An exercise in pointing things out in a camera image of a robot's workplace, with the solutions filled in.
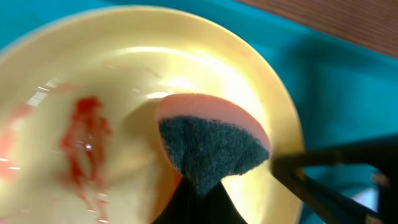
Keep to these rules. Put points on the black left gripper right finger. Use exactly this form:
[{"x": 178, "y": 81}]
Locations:
[{"x": 218, "y": 208}]

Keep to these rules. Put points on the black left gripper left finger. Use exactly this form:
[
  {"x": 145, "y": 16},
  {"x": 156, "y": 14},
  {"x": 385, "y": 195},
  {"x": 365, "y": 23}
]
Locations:
[{"x": 183, "y": 206}]

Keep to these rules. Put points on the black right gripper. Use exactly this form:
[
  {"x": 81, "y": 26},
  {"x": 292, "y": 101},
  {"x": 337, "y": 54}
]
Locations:
[{"x": 330, "y": 205}]

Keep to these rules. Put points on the orange green scrub sponge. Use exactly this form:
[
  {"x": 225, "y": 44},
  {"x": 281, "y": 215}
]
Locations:
[{"x": 207, "y": 138}]

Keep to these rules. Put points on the yellow-green plate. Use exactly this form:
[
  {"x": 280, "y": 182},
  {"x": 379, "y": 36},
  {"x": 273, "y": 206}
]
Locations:
[{"x": 78, "y": 135}]

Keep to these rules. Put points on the light blue plate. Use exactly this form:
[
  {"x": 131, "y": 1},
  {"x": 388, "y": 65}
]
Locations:
[{"x": 368, "y": 198}]

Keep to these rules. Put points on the teal plastic serving tray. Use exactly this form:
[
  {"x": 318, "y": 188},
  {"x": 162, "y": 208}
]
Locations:
[{"x": 341, "y": 93}]

